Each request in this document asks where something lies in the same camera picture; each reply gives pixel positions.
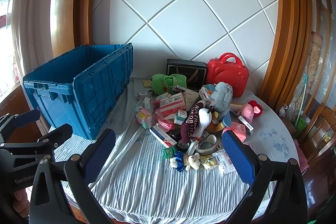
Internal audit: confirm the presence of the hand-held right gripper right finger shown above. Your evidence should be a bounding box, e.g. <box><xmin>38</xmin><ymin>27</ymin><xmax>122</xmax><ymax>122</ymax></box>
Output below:
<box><xmin>222</xmin><ymin>130</ymin><xmax>308</xmax><ymax>224</ymax></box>

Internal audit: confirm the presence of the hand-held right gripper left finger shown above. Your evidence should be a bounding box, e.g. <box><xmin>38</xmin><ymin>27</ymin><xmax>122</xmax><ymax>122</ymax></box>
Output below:
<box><xmin>28</xmin><ymin>128</ymin><xmax>116</xmax><ymax>224</ymax></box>

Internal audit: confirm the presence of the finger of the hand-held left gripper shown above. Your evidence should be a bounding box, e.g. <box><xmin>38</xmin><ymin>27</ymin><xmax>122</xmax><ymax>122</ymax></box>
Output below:
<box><xmin>0</xmin><ymin>124</ymin><xmax>73</xmax><ymax>161</ymax></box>
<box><xmin>0</xmin><ymin>109</ymin><xmax>41</xmax><ymax>144</ymax></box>

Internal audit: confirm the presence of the yellow green bagged packet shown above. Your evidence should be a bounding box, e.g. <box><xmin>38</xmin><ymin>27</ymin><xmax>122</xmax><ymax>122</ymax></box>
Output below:
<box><xmin>201</xmin><ymin>154</ymin><xmax>219</xmax><ymax>171</ymax></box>

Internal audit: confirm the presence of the blue plastic crate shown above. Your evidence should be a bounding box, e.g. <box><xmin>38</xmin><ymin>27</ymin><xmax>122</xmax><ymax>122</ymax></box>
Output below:
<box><xmin>23</xmin><ymin>43</ymin><xmax>133</xmax><ymax>140</ymax></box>

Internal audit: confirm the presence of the green plastic jar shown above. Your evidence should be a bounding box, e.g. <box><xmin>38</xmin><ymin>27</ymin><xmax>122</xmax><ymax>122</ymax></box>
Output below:
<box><xmin>163</xmin><ymin>147</ymin><xmax>177</xmax><ymax>159</ymax></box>

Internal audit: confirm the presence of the person's left hand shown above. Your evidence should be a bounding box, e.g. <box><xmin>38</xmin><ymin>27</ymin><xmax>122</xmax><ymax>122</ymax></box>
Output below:
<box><xmin>12</xmin><ymin>189</ymin><xmax>30</xmax><ymax>218</ymax></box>

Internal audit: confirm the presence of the white sachet packet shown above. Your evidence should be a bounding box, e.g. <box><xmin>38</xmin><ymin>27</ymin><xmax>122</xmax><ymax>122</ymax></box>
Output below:
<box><xmin>214</xmin><ymin>149</ymin><xmax>237</xmax><ymax>176</ymax></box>

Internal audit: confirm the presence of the pink flowered box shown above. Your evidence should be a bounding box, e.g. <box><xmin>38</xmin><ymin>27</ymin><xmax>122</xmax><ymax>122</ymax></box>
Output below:
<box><xmin>223</xmin><ymin>122</ymin><xmax>247</xmax><ymax>142</ymax></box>

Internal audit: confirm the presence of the grey tape roll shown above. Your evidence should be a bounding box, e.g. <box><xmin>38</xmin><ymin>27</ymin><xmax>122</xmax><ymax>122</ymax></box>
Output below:
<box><xmin>196</xmin><ymin>135</ymin><xmax>219</xmax><ymax>156</ymax></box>

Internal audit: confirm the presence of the brown orange plush toy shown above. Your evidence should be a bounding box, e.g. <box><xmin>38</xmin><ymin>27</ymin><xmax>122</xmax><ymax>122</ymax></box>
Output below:
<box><xmin>205</xmin><ymin>119</ymin><xmax>229</xmax><ymax>132</ymax></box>

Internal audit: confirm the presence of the small beige bear plush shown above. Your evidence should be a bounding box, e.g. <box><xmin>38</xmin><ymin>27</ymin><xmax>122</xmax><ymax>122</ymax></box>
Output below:
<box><xmin>187</xmin><ymin>153</ymin><xmax>202</xmax><ymax>170</ymax></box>

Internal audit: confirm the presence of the pink pig plush toy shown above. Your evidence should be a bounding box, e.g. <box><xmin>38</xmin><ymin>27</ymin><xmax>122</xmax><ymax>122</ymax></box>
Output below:
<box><xmin>238</xmin><ymin>100</ymin><xmax>264</xmax><ymax>122</ymax></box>

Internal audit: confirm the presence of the white plush toy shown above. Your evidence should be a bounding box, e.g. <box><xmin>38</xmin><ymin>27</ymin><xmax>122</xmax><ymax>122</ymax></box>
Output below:
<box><xmin>196</xmin><ymin>107</ymin><xmax>213</xmax><ymax>138</ymax></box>

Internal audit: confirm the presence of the striped tablecloth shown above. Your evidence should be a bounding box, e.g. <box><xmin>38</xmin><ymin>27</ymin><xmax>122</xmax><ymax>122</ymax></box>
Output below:
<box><xmin>49</xmin><ymin>77</ymin><xmax>300</xmax><ymax>220</ymax></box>

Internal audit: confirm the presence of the pastel coloured box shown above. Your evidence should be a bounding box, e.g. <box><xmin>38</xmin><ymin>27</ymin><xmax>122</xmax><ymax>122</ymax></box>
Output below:
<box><xmin>134</xmin><ymin>106</ymin><xmax>153</xmax><ymax>128</ymax></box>

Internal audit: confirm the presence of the black tape roll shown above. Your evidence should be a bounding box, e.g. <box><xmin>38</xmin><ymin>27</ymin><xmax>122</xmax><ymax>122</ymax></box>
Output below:
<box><xmin>176</xmin><ymin>139</ymin><xmax>190</xmax><ymax>152</ymax></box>

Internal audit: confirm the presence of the maroon lettered cloth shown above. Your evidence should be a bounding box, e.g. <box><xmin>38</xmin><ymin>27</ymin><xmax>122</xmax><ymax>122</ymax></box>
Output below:
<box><xmin>180</xmin><ymin>100</ymin><xmax>208</xmax><ymax>144</ymax></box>

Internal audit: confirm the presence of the small blue dressed doll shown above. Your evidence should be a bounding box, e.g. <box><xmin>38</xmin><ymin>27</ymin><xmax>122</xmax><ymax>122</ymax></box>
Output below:
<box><xmin>169</xmin><ymin>151</ymin><xmax>188</xmax><ymax>171</ymax></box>

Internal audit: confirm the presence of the blue white long box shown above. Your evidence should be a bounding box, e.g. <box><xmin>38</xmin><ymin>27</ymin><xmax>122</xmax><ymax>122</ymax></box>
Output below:
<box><xmin>149</xmin><ymin>124</ymin><xmax>177</xmax><ymax>149</ymax></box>

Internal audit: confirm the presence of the grey plush toy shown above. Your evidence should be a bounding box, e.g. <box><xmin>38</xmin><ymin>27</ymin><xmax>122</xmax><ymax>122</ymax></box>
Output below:
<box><xmin>210</xmin><ymin>81</ymin><xmax>234</xmax><ymax>119</ymax></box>

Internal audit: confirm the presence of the green white small box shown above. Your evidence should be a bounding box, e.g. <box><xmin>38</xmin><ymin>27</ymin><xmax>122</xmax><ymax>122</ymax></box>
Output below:
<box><xmin>173</xmin><ymin>109</ymin><xmax>188</xmax><ymax>125</ymax></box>

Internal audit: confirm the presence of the pink packet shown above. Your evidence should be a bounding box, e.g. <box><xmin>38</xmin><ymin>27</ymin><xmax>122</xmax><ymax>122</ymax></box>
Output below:
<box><xmin>155</xmin><ymin>112</ymin><xmax>181</xmax><ymax>132</ymax></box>

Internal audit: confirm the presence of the white card box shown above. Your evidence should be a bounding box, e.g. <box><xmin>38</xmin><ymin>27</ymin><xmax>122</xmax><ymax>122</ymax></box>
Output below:
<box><xmin>182</xmin><ymin>90</ymin><xmax>200</xmax><ymax>111</ymax></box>

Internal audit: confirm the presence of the red toy suitcase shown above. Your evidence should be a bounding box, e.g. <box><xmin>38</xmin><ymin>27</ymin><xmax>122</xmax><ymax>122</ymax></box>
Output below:
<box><xmin>205</xmin><ymin>53</ymin><xmax>250</xmax><ymax>98</ymax></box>

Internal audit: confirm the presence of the pink white medicine box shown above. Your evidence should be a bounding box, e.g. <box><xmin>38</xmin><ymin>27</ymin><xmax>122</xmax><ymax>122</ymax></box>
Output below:
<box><xmin>159</xmin><ymin>93</ymin><xmax>187</xmax><ymax>116</ymax></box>

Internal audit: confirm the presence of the green mop pole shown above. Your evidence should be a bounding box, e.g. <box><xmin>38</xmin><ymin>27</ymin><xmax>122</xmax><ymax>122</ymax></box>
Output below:
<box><xmin>293</xmin><ymin>74</ymin><xmax>309</xmax><ymax>132</ymax></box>

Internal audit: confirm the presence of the wooden chair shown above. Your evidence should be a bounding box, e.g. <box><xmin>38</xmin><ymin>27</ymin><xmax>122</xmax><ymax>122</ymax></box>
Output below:
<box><xmin>297</xmin><ymin>102</ymin><xmax>336</xmax><ymax>169</ymax></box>

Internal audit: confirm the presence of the green plush toy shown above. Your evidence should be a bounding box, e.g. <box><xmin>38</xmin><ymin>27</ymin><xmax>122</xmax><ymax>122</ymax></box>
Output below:
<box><xmin>151</xmin><ymin>72</ymin><xmax>187</xmax><ymax>96</ymax></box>

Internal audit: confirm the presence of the white curtain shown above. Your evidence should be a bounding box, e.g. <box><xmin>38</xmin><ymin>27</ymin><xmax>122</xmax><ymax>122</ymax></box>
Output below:
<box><xmin>10</xmin><ymin>0</ymin><xmax>61</xmax><ymax>88</ymax></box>

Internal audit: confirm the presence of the black gift box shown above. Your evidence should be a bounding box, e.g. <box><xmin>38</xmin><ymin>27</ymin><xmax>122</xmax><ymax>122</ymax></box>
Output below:
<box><xmin>166</xmin><ymin>59</ymin><xmax>208</xmax><ymax>90</ymax></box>

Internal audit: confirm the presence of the patterned curtain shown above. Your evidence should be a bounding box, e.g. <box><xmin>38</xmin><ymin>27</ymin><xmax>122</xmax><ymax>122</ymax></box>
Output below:
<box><xmin>291</xmin><ymin>30</ymin><xmax>336</xmax><ymax>119</ymax></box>

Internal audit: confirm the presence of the wooden wall frame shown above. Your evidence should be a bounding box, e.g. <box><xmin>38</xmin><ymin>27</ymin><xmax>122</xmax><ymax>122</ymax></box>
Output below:
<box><xmin>259</xmin><ymin>0</ymin><xmax>315</xmax><ymax>111</ymax></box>
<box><xmin>50</xmin><ymin>0</ymin><xmax>101</xmax><ymax>58</ymax></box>

